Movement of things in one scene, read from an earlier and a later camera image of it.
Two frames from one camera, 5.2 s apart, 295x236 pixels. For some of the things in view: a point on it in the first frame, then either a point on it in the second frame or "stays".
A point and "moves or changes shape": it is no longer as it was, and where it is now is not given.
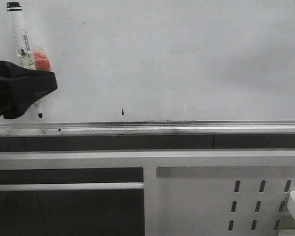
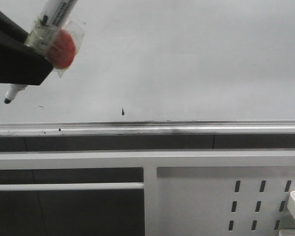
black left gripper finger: [14, 89] to [12, 61]
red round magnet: [42, 61] moves or changes shape
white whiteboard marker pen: [25, 56] to [51, 18]
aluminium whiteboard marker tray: [146, 128] stays
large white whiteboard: [163, 60] stays
